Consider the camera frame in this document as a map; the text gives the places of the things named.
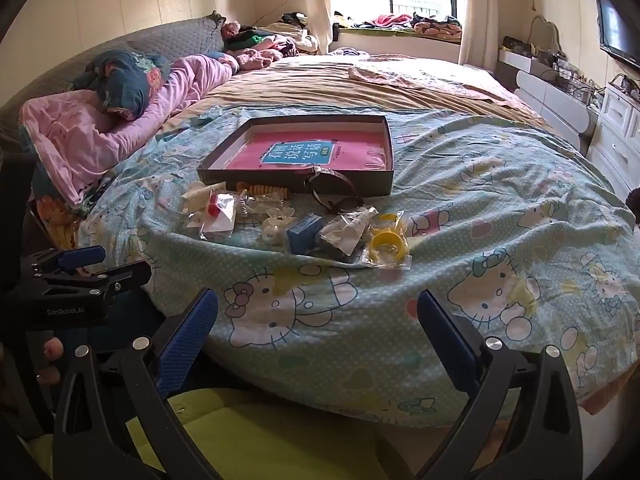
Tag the cream curtain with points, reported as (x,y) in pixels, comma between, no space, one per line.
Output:
(320,10)
(480,10)

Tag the clear bag with white item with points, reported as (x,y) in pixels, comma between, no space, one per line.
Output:
(345,230)

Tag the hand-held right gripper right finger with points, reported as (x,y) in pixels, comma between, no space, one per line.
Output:
(440,325)

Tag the wall television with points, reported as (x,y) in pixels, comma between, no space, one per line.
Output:
(617,30)

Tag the clothes pile on windowsill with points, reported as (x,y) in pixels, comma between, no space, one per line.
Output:
(395,20)

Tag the cream hair claw clip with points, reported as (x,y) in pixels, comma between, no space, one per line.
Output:
(197,200)

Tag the small blue box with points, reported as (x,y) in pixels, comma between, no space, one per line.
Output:
(302,232)

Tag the pink book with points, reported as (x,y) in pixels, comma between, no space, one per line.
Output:
(280,147)

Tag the pink quilt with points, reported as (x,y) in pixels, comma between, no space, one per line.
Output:
(75,135)

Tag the heart-shaped mirror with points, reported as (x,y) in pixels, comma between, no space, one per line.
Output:
(545,35)

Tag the person's left hand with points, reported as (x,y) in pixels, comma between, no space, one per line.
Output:
(52,347)

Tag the clothes pile by headboard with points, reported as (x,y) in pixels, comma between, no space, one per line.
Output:
(260,42)

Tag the translucent flower hair claw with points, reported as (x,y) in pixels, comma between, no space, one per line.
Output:
(274,230)

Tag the orange floral cloth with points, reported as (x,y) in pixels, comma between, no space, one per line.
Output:
(55,220)

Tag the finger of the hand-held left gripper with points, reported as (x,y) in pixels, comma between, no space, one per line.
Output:
(82,256)
(125,275)

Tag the grey cardboard box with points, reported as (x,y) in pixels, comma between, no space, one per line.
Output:
(250,175)

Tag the tan bedspread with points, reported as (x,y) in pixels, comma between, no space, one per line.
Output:
(325,90)

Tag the blue floral pillow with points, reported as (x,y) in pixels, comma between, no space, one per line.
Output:
(125,85)

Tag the white vanity dresser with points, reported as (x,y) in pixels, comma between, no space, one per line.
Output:
(545,92)

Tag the clear bag with red bead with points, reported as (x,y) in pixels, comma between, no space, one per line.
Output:
(220,220)

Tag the white drawer cabinet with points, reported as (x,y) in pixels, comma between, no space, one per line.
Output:
(615,130)

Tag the grey quilted headboard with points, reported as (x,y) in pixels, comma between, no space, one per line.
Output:
(165,40)

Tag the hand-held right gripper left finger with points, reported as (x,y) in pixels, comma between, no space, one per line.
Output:
(192,325)

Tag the yellow-green garment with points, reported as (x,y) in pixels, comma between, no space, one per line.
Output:
(260,435)

